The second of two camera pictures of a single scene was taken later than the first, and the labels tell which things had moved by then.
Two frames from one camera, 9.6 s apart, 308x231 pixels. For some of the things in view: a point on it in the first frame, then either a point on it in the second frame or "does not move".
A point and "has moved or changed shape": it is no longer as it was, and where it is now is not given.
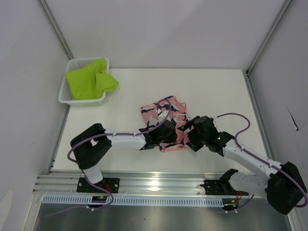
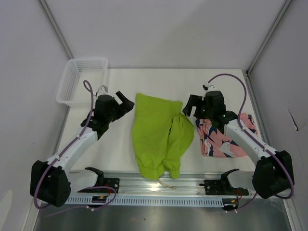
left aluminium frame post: [46, 8] does not move
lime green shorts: [90, 81] → [161, 135]
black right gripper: [193, 144] → [194, 101]
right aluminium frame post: [287, 3] does not move
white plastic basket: [66, 96] does not move
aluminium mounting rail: [165, 184] does not move
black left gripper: [172, 137] → [126, 105]
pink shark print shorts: [169, 108] has moved or changed shape
